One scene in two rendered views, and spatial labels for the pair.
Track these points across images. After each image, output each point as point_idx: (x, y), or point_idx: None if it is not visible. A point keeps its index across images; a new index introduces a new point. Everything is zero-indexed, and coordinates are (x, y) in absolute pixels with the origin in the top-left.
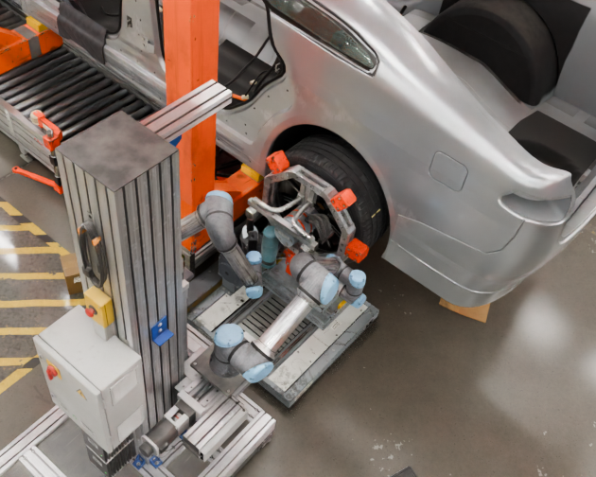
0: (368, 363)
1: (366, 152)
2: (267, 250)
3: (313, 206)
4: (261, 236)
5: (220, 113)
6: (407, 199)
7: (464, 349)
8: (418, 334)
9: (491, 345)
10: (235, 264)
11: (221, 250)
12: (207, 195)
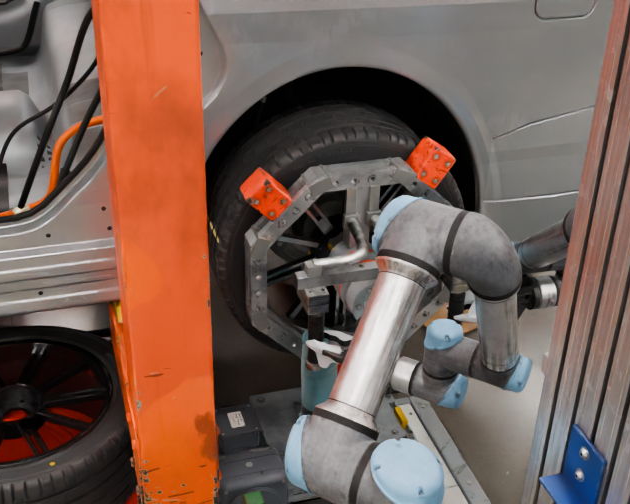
0: (503, 464)
1: (411, 61)
2: (330, 378)
3: (371, 226)
4: (235, 407)
5: (24, 230)
6: (503, 96)
7: (534, 356)
8: (481, 385)
9: (542, 330)
10: (514, 318)
11: (515, 287)
12: (388, 221)
